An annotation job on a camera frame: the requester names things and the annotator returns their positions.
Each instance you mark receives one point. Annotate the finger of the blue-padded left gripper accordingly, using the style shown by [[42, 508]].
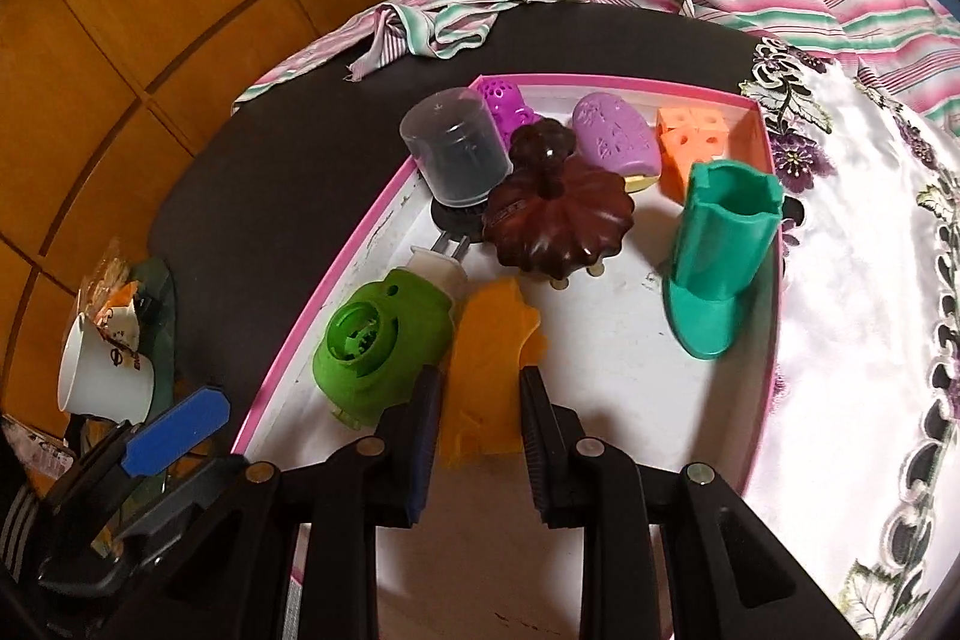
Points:
[[169, 437]]

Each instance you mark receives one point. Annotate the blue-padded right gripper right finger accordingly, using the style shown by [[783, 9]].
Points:
[[550, 435]]

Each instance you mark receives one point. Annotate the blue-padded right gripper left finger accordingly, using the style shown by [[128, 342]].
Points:
[[409, 432]]

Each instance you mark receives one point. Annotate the green plastic plug-in device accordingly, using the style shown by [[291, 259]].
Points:
[[376, 344]]

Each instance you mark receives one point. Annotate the orange plastic toy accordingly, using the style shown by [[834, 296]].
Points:
[[498, 335]]

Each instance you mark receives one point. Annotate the dark brown pumpkin-shaped container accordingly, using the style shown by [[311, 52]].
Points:
[[556, 213]]

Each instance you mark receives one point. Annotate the teal plastic boot holder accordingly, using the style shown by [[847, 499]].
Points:
[[730, 219]]

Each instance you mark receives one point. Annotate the lilac oval plastic toy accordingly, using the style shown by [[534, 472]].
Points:
[[614, 136]]

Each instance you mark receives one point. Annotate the clear grey plastic cup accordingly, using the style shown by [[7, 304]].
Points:
[[452, 139]]

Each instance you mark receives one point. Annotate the orange building block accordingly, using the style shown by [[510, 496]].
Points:
[[688, 136]]

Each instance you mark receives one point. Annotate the magenta perforated plastic toy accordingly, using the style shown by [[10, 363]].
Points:
[[505, 102]]

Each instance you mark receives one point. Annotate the white paper cup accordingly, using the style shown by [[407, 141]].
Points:
[[100, 379]]

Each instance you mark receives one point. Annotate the pink-rimmed white tray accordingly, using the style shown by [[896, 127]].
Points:
[[480, 564]]

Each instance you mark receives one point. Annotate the white floral embroidered tablecloth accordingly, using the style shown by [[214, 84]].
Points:
[[858, 466]]

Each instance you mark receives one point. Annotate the wooden panel cabinet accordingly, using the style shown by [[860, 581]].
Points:
[[104, 103]]

